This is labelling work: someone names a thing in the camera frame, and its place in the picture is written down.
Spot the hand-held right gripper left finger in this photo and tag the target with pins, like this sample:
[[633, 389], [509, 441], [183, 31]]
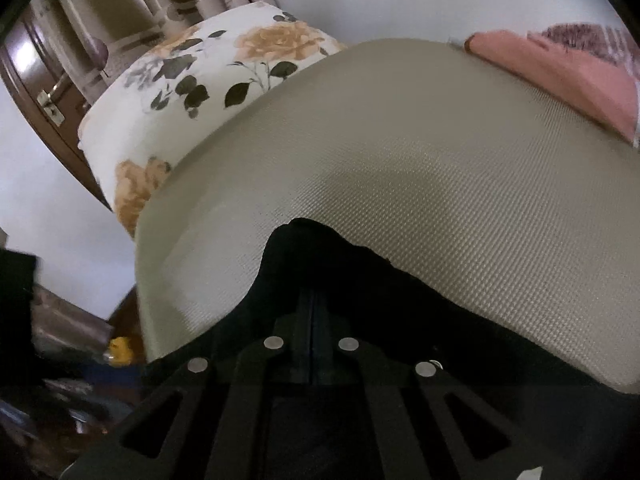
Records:
[[289, 355]]

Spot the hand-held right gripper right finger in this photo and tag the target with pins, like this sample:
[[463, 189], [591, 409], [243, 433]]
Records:
[[334, 360]]

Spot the black pants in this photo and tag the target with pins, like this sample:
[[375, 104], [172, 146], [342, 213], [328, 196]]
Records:
[[320, 260]]

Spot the small yellow object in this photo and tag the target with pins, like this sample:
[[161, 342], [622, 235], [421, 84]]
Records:
[[121, 351]]

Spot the beige mattress pad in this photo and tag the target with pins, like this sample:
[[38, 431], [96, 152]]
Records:
[[425, 160]]

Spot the black blurred object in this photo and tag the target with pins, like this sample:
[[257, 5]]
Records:
[[17, 300]]

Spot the floral pillow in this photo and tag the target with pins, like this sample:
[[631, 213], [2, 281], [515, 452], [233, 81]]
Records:
[[200, 60]]

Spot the pink checked blanket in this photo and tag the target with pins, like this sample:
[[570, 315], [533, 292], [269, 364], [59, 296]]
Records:
[[550, 70]]

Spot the striped brown curtain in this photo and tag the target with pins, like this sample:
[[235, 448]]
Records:
[[125, 0]]

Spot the brown wooden door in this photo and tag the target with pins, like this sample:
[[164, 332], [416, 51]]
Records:
[[25, 65]]

